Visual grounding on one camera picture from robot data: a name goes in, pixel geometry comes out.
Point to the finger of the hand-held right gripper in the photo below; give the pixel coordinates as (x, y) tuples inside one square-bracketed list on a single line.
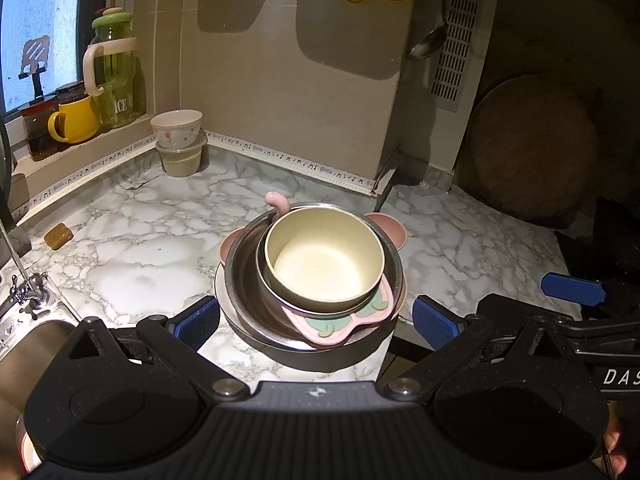
[(575, 287), (510, 310)]

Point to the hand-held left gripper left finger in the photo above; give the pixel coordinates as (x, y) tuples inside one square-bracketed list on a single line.
[(197, 320)]

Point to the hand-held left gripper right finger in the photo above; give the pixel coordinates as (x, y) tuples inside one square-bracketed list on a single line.
[(435, 327)]

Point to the stainless steel bowl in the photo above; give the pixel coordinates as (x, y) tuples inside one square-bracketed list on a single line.
[(240, 280)]

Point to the pink bear-shaped plate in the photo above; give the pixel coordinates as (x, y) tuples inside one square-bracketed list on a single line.
[(390, 230)]

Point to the cream bowl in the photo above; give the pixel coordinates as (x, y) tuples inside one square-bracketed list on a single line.
[(320, 265)]

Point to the person's right hand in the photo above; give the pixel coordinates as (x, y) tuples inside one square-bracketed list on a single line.
[(614, 442)]

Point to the round wooden cutting board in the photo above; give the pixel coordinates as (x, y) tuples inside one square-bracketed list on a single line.
[(535, 150)]

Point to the clear plastic container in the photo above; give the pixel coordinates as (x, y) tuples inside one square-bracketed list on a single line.
[(182, 162)]

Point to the brown soap bar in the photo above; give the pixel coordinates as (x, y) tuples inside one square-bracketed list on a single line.
[(59, 235)]

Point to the chrome faucet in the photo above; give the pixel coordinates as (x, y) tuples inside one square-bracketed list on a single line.
[(30, 290)]

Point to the white floral bowl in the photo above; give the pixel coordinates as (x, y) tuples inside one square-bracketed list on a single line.
[(175, 132)]

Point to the music note trim tape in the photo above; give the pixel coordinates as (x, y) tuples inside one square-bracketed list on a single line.
[(300, 160)]

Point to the white vent grille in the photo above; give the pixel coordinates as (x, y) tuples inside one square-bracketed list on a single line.
[(450, 102)]

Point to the yellow mug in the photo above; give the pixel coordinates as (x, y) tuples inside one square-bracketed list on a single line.
[(80, 120)]

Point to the green glass jug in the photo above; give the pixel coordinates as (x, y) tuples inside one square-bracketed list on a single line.
[(117, 95)]

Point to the dark glass jar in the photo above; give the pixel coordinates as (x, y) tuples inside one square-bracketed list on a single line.
[(37, 135)]

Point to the dark round tin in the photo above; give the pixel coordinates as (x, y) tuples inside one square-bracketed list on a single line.
[(70, 91)]

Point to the metal ladle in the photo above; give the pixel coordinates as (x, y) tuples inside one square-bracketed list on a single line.
[(427, 47)]

